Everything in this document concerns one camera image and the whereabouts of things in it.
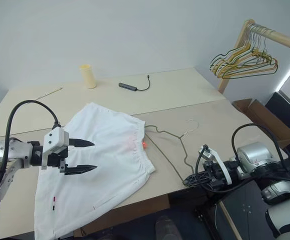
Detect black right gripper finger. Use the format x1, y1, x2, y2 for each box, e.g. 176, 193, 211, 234
183, 176, 213, 187
184, 171, 212, 183

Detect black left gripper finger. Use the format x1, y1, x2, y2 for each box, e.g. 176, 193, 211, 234
68, 137, 95, 149
64, 164, 99, 176

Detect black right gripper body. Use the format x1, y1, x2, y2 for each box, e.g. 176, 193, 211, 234
202, 160, 229, 192

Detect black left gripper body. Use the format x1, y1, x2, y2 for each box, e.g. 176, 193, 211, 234
47, 146, 70, 174

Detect white elastic-waist shorts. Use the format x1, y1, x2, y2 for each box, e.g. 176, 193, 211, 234
33, 101, 157, 240

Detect olive wire clothes hanger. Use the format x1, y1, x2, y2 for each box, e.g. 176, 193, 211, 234
144, 118, 201, 186

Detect black panel with white dots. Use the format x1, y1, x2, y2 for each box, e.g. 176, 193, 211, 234
194, 179, 276, 240

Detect thin wooden stick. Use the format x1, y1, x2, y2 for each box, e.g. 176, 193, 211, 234
36, 86, 63, 100

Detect cream cylindrical cup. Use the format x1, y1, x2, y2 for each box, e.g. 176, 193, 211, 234
79, 64, 97, 89

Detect brown cardboard box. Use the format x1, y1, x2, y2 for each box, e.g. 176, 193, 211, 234
231, 98, 290, 151

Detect bunch of hanging hangers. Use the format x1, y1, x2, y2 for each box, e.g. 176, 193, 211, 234
218, 26, 279, 77

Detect wooden clothes rack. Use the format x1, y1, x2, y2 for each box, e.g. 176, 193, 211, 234
217, 18, 290, 95

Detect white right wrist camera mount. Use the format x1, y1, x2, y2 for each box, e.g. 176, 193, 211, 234
198, 144, 233, 186

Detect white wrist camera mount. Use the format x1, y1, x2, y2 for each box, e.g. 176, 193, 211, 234
41, 126, 70, 171
198, 144, 233, 186

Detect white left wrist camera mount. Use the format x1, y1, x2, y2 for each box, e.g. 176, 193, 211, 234
41, 126, 70, 171

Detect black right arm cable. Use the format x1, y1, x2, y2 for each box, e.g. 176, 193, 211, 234
182, 123, 290, 194

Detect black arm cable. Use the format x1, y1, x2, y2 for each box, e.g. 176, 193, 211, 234
0, 99, 61, 204
182, 123, 290, 194

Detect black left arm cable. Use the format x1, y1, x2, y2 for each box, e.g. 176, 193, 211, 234
0, 99, 61, 204

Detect grey USB hub with cable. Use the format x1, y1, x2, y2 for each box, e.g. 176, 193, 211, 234
118, 74, 151, 91

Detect dark green wire hanger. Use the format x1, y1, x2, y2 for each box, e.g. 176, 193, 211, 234
221, 26, 278, 81
209, 24, 266, 72

